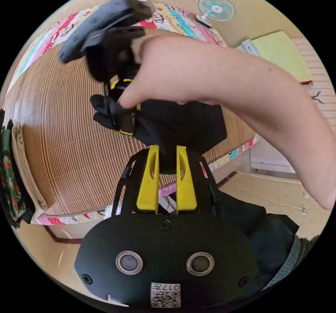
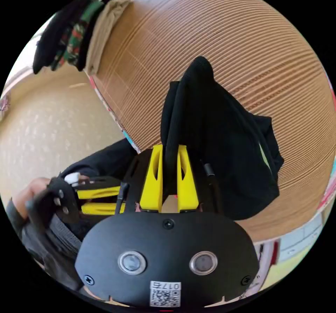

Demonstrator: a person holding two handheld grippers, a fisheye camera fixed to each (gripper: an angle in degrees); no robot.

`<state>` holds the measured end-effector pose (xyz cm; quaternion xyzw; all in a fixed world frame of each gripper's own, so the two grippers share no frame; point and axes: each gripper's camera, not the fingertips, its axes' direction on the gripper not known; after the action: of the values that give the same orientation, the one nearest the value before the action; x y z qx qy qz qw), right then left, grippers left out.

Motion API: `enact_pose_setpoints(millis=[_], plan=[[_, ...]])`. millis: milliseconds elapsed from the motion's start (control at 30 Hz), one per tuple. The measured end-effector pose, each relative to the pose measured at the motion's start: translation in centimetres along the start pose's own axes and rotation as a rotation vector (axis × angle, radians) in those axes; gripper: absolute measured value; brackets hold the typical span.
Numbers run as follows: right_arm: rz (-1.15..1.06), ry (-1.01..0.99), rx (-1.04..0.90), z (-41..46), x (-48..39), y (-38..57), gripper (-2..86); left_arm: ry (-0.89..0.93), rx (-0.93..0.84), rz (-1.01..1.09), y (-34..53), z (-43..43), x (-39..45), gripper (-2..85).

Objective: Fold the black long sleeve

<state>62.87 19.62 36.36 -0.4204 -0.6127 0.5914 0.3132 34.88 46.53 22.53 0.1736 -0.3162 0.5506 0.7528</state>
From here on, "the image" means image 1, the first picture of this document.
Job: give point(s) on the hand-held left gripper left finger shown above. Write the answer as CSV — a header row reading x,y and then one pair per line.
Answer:
x,y
147,184

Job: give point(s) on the person's right forearm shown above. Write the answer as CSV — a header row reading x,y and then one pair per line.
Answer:
x,y
283,123

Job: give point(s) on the light green cloth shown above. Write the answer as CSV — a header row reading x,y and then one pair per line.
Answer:
x,y
282,52

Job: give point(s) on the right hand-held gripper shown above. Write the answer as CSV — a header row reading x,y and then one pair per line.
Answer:
x,y
110,52

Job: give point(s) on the person's body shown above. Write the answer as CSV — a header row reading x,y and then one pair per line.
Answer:
x,y
265,234

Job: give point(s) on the white and teal fan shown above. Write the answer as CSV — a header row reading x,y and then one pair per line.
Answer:
x,y
216,8

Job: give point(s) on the person's right hand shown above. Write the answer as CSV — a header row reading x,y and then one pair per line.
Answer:
x,y
178,68

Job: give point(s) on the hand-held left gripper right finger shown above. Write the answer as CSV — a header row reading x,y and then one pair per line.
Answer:
x,y
187,186

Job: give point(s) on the bed with woven mat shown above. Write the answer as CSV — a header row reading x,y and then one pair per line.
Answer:
x,y
71,134

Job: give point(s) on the pile of clothes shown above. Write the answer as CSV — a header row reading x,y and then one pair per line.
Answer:
x,y
15,176

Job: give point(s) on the black long sleeve shirt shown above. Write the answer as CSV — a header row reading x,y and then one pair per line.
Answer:
x,y
173,123

